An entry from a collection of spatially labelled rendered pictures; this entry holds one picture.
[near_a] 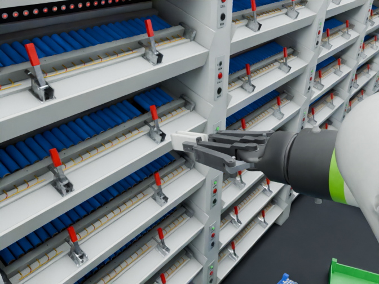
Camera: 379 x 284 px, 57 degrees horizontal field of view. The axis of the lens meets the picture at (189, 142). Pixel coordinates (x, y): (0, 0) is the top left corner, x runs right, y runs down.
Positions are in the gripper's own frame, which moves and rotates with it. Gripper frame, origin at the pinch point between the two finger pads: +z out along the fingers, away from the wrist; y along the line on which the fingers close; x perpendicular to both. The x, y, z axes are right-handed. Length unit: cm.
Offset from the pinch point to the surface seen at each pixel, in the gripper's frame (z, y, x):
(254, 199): 37, 74, -64
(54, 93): 18.2, -12.3, 11.9
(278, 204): 39, 100, -83
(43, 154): 28.5, -13.4, -1.1
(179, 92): 29.5, 30.1, -0.8
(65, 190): 21.8, -14.4, -7.4
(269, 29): 17, 62, 11
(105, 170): 21.9, -4.7, -7.7
